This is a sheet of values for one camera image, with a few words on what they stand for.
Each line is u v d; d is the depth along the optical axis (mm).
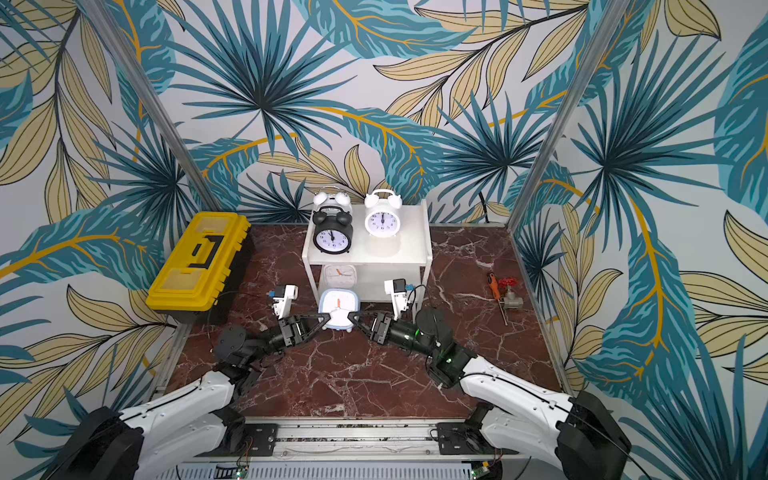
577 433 406
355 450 732
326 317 660
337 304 676
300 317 653
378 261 679
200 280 821
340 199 674
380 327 615
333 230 641
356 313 662
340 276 799
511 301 953
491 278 1023
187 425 514
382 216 686
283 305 666
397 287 653
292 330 628
